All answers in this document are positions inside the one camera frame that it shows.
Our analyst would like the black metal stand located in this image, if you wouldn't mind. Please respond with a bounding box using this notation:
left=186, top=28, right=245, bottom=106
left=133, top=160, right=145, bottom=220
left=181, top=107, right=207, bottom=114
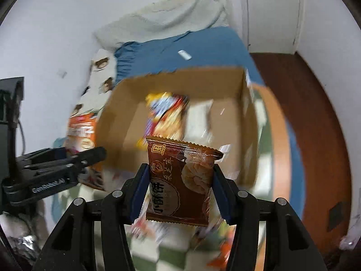
left=0, top=77, right=25, bottom=181

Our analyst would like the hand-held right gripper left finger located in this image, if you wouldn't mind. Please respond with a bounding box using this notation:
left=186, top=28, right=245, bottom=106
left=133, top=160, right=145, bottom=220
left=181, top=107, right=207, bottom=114
left=31, top=163, right=150, bottom=271

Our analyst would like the crumpled plastic bag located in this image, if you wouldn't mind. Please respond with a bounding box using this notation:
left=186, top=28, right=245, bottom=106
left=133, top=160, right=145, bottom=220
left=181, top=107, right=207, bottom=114
left=0, top=212, right=43, bottom=260

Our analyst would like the brown snack packet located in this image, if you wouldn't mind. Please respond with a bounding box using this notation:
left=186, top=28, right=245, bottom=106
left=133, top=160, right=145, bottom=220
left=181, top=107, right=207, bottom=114
left=145, top=136, right=224, bottom=227

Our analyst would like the bear printed pillow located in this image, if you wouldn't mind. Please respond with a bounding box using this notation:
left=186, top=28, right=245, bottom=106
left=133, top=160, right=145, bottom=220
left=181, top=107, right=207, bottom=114
left=70, top=49, right=119, bottom=119

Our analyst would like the white door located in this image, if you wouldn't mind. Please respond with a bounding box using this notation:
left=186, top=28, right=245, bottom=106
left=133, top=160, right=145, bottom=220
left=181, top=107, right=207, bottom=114
left=244, top=0, right=301, bottom=54

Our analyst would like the black cable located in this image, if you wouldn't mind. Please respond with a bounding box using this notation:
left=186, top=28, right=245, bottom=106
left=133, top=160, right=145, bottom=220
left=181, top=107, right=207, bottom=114
left=16, top=119, right=28, bottom=156

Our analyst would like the orange snack packet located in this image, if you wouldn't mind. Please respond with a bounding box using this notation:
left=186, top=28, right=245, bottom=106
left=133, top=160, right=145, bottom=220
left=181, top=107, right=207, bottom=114
left=68, top=113, right=98, bottom=153

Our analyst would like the grey quilted pillow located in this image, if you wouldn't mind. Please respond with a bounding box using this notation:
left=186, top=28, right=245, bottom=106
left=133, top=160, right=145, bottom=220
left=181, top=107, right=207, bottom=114
left=94, top=0, right=234, bottom=51

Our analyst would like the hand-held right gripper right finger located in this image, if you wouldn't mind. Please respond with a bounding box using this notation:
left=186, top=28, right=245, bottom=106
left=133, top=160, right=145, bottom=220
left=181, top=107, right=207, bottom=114
left=213, top=164, right=328, bottom=271

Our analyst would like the yellow red snack packet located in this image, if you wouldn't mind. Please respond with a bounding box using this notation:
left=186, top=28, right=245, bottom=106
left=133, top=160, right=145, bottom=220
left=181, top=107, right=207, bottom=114
left=137, top=92, right=189, bottom=147

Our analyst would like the blue bed sheet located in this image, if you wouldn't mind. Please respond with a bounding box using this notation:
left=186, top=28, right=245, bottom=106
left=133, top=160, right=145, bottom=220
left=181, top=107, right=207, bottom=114
left=114, top=27, right=306, bottom=221

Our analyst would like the cardboard box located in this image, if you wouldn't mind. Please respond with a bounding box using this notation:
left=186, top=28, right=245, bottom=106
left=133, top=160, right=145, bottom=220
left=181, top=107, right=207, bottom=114
left=94, top=67, right=260, bottom=187

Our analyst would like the green white checkered mat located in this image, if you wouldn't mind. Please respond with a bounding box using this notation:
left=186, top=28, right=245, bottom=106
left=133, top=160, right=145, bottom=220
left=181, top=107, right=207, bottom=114
left=52, top=102, right=268, bottom=271

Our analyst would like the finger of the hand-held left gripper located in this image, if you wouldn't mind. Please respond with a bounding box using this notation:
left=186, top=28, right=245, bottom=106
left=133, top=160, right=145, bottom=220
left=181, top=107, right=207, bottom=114
left=15, top=147, right=70, bottom=166
left=70, top=146, right=108, bottom=170

